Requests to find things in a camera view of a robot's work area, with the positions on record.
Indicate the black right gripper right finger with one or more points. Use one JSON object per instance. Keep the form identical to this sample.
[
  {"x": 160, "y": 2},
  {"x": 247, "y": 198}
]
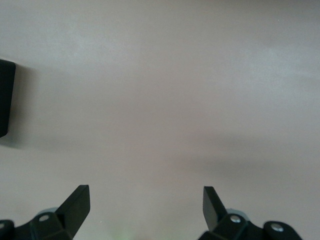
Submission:
[{"x": 212, "y": 210}]

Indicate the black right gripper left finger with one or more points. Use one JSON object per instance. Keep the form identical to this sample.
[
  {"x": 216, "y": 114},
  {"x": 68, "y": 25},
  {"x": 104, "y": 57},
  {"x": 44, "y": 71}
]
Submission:
[{"x": 75, "y": 207}]

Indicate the black plastic box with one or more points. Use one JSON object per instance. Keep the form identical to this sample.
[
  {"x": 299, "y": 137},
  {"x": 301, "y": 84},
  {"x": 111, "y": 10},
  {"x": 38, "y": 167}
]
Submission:
[{"x": 6, "y": 100}]

